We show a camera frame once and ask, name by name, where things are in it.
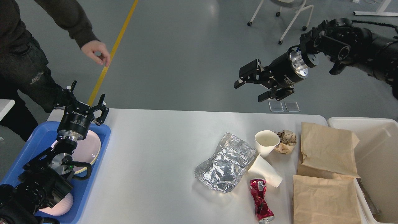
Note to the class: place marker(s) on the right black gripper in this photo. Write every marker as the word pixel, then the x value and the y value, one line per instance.
pixel 283 72

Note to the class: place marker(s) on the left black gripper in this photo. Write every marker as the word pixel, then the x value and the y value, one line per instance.
pixel 77 117

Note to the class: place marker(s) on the pink plate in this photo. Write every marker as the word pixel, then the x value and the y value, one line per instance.
pixel 92 140

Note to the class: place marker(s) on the brown paper bag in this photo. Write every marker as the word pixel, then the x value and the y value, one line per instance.
pixel 324 201
pixel 327 152

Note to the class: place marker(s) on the pink mug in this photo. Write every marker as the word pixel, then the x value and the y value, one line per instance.
pixel 60 208

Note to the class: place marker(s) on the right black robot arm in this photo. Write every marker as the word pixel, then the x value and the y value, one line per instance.
pixel 343 43

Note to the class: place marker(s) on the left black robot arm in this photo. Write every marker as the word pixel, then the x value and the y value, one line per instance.
pixel 46 179

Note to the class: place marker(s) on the left clear floor plate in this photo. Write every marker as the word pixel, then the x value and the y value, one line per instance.
pixel 276 106

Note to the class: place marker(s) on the blue plastic tray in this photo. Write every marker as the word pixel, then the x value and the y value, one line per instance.
pixel 42 138

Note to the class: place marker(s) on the upright white paper cup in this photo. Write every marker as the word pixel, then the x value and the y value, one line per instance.
pixel 265 142

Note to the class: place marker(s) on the crumpled brown paper ball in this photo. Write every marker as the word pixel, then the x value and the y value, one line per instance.
pixel 288 141

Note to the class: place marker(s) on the person in dark clothes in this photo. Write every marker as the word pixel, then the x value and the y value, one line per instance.
pixel 23 64

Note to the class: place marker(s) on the white side table left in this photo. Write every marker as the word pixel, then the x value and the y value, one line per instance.
pixel 5 107

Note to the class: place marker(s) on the lying white paper cup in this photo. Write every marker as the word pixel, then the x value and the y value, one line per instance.
pixel 261 169

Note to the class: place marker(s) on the crumpled aluminium foil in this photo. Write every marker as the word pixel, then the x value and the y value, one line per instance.
pixel 224 169

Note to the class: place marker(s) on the white plastic bin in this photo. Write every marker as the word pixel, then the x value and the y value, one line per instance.
pixel 376 157

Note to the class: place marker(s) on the crushed red can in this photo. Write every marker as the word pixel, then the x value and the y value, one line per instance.
pixel 262 211

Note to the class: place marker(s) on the white table frame corner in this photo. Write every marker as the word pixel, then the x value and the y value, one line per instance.
pixel 380 11

